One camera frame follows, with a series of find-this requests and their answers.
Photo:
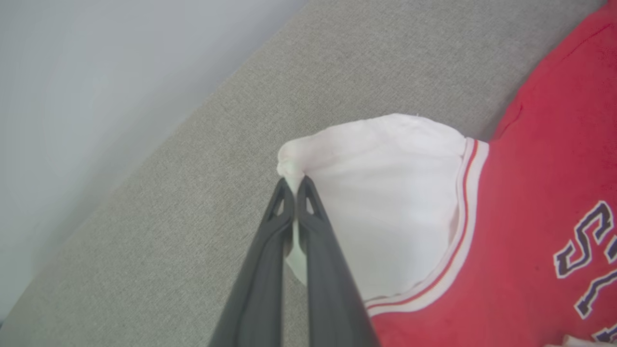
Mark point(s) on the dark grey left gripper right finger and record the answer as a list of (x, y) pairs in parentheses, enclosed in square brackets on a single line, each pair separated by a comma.
[(328, 289)]

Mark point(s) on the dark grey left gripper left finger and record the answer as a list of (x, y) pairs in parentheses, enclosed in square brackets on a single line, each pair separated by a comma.
[(262, 279)]

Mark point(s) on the red and white basketball jersey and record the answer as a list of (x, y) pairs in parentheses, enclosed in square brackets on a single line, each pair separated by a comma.
[(530, 217)]

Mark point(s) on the grey fabric sofa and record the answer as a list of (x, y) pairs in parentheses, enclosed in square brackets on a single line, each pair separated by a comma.
[(193, 217)]

